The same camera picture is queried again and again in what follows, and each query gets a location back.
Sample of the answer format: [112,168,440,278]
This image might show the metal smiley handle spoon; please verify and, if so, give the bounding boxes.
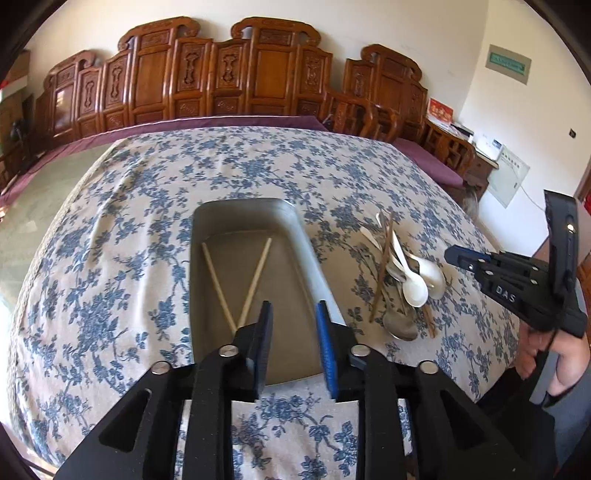
[375,211,420,342]

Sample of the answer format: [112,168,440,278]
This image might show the light bamboo chopstick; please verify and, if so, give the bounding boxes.
[238,237,273,328]
[201,242,236,334]

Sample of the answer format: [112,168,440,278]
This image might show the person's right hand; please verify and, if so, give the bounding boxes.
[513,317,591,398]

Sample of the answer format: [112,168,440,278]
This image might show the wooden side table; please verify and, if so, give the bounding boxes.
[464,149,499,200]

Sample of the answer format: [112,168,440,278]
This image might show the purple armchair cushion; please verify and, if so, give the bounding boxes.
[393,138,464,188]

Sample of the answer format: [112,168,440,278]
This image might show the white router box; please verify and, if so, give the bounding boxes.
[475,134,503,161]

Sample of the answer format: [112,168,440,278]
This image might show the red card on side table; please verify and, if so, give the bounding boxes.
[427,97,454,125]

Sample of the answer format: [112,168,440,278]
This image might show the grey metal tray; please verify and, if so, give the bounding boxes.
[189,198,344,385]

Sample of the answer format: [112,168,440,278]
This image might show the blue floral tablecloth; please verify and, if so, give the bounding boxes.
[6,127,517,479]

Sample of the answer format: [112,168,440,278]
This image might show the carved wooden armchair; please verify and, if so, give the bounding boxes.
[320,44,475,177]

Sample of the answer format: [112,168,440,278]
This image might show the long carved wooden sofa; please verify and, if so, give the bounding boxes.
[34,17,332,151]

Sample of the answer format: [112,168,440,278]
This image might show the stacked cardboard boxes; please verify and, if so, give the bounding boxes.
[0,50,30,154]

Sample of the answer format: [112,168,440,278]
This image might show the white lower wall panel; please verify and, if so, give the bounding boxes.
[488,145,530,208]

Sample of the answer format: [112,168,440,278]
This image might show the grey wall electrical panel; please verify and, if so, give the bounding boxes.
[486,44,532,85]

